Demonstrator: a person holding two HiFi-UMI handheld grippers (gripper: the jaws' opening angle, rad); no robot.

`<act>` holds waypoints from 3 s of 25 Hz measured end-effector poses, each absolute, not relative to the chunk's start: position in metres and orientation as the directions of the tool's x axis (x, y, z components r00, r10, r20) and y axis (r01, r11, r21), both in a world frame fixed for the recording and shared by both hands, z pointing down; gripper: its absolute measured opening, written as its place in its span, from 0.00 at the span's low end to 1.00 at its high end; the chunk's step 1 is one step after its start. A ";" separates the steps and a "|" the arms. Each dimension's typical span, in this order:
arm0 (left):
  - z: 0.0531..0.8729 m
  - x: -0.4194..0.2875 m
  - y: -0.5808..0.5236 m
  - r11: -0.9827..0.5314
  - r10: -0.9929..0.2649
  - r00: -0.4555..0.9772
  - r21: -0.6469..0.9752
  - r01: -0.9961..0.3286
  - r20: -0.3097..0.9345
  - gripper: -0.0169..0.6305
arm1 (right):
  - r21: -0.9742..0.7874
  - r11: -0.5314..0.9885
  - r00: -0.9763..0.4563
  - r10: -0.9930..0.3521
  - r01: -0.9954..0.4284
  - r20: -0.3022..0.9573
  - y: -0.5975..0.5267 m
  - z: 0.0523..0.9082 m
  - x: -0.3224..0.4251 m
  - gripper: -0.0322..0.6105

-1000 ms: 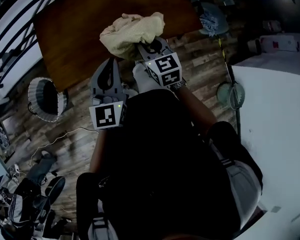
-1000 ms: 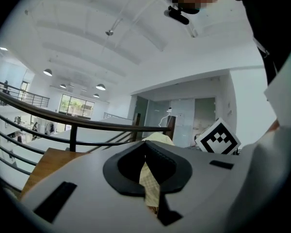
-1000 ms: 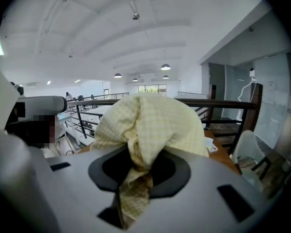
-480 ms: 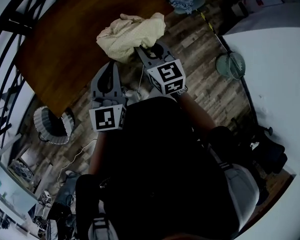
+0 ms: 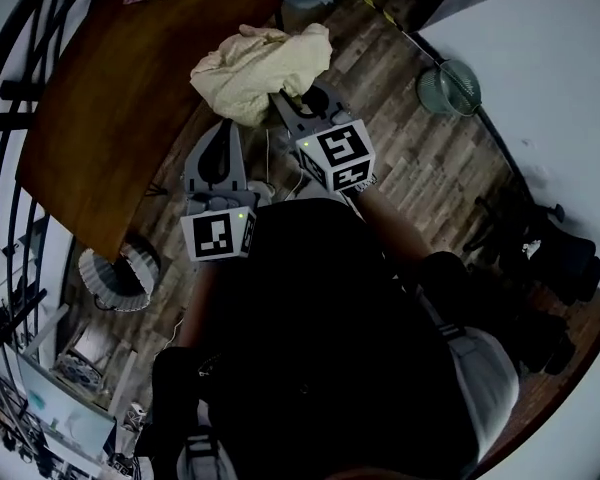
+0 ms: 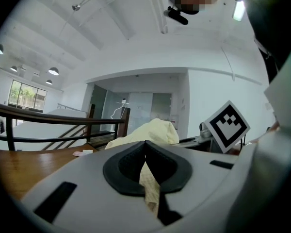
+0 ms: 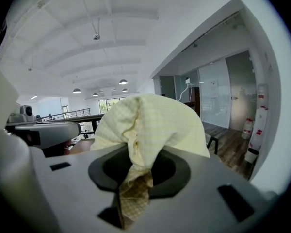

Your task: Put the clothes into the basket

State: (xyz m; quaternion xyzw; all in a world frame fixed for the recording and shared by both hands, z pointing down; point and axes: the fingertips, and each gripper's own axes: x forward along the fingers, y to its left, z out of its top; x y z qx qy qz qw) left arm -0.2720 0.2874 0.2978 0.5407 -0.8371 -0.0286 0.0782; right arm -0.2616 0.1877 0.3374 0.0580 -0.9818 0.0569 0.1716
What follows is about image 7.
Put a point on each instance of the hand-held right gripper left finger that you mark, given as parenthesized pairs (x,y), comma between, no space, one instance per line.
(70,190)

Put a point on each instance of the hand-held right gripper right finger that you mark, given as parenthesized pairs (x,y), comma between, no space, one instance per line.
(196,212)

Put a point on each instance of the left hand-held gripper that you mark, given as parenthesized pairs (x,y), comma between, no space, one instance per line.
(19,119)

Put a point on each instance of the cream clothes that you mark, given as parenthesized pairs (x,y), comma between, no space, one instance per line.
(148,120)

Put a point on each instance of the black metal railing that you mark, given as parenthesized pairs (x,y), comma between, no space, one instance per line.
(72,113)

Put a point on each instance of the grey dome pendant lamp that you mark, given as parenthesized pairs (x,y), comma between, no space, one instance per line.
(125,90)
(95,94)
(123,81)
(76,90)

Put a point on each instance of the window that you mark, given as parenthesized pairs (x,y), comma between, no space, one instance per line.
(109,105)

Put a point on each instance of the black metal stool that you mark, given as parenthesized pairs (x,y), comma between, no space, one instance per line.
(212,142)

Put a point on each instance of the white waste bin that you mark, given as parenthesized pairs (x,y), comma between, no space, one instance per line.
(253,154)

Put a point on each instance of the silver hanging ceiling fixture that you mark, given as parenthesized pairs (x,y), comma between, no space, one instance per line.
(96,36)

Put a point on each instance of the white paper sheet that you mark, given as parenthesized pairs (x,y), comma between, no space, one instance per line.
(214,88)

